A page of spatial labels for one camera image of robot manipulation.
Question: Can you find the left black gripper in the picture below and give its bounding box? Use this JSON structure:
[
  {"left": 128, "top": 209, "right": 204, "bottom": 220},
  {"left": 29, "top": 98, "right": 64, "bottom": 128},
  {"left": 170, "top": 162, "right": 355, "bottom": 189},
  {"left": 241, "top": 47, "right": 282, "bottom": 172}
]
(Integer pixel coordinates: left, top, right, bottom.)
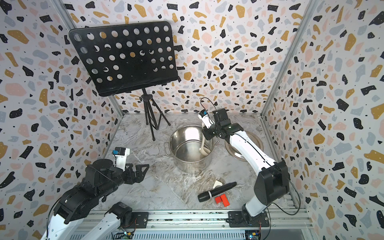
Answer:
[{"left": 98, "top": 161, "right": 151, "bottom": 199}]

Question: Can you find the stainless steel pot lid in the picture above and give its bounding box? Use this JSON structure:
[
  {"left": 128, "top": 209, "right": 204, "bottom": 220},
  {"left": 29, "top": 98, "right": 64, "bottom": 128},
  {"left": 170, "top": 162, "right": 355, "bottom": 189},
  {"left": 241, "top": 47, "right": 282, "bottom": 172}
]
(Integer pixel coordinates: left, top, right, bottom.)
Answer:
[{"left": 227, "top": 131, "right": 267, "bottom": 165}]

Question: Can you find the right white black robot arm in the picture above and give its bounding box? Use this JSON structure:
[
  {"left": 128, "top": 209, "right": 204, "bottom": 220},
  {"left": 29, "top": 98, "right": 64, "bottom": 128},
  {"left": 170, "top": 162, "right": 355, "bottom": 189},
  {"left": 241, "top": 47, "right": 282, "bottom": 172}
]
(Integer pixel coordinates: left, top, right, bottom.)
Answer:
[{"left": 199, "top": 108, "right": 293, "bottom": 226}]

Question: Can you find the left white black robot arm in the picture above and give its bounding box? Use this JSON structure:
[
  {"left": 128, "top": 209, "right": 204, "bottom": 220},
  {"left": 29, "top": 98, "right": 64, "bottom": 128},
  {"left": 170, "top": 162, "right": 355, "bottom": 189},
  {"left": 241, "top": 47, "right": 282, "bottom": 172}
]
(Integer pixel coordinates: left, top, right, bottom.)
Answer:
[{"left": 42, "top": 159, "right": 150, "bottom": 240}]

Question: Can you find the cream toy brick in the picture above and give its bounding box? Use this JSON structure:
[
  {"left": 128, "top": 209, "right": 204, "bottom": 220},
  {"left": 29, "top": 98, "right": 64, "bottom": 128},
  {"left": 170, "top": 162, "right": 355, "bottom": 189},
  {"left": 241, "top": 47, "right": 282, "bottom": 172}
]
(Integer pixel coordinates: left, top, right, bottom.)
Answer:
[{"left": 213, "top": 180, "right": 223, "bottom": 189}]

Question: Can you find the left green circuit board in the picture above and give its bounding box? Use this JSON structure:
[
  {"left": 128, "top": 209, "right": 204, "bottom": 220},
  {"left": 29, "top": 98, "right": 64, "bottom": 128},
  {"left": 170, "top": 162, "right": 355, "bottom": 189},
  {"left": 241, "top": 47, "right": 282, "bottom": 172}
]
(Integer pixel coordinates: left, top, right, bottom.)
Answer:
[{"left": 115, "top": 229, "right": 135, "bottom": 240}]

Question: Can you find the green circuit board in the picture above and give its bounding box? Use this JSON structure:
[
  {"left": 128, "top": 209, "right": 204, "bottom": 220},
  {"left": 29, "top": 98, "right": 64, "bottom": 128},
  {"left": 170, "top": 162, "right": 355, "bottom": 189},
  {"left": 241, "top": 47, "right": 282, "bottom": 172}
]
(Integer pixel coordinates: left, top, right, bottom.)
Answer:
[
  {"left": 115, "top": 229, "right": 135, "bottom": 240},
  {"left": 245, "top": 230, "right": 261, "bottom": 240}
]

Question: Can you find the black microphone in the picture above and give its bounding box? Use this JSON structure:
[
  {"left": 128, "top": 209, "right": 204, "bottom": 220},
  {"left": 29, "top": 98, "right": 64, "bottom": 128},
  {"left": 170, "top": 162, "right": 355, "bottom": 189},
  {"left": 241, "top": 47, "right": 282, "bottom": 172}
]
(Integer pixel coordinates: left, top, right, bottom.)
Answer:
[{"left": 198, "top": 182, "right": 237, "bottom": 203}]

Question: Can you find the red toy brick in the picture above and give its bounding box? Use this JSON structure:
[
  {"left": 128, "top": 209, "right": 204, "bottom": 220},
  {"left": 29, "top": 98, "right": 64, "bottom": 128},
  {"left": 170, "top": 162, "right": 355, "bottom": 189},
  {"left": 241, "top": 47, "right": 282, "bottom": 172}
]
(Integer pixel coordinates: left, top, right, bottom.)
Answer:
[{"left": 215, "top": 194, "right": 230, "bottom": 207}]

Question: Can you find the right green circuit board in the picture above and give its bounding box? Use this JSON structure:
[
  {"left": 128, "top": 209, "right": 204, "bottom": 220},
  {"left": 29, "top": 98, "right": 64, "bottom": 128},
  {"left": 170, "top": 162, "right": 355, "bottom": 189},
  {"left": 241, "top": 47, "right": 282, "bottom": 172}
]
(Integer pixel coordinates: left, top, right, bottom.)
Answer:
[{"left": 245, "top": 230, "right": 261, "bottom": 240}]

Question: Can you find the black perforated music stand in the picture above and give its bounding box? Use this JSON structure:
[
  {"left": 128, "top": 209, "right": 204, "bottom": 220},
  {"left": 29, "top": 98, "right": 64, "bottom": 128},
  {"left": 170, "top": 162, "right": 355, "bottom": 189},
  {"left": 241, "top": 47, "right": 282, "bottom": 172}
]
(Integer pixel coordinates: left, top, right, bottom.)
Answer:
[{"left": 69, "top": 21, "right": 179, "bottom": 132}]

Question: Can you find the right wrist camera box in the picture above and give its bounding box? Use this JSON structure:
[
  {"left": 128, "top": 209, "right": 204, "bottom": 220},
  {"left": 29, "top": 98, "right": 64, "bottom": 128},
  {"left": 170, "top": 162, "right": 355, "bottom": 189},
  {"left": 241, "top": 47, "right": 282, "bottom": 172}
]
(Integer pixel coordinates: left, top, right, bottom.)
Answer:
[{"left": 199, "top": 109, "right": 215, "bottom": 129}]

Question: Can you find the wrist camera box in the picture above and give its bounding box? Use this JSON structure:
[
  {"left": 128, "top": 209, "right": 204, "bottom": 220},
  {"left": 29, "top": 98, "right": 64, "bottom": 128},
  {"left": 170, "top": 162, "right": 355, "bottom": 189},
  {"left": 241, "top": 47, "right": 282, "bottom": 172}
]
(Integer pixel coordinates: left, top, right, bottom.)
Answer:
[
  {"left": 199, "top": 109, "right": 215, "bottom": 129},
  {"left": 112, "top": 147, "right": 130, "bottom": 171}
]

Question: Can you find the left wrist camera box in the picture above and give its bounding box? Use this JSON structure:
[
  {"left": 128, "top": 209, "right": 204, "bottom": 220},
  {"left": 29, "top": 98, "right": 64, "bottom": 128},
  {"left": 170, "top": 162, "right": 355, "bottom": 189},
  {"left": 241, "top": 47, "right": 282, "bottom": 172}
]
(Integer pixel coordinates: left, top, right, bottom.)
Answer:
[{"left": 112, "top": 147, "right": 130, "bottom": 171}]

